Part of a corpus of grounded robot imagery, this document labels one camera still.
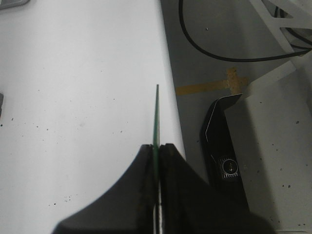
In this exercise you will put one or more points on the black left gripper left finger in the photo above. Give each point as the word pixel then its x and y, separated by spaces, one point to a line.
pixel 126 208

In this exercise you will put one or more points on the white frame structure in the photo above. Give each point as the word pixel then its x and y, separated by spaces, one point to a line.
pixel 301 18

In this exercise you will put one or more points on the green circuit board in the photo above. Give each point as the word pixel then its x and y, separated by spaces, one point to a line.
pixel 156 140

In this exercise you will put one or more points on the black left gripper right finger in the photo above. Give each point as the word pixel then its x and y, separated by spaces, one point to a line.
pixel 191 206

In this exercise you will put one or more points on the black bracket with dial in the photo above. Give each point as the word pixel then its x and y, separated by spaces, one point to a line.
pixel 218 152

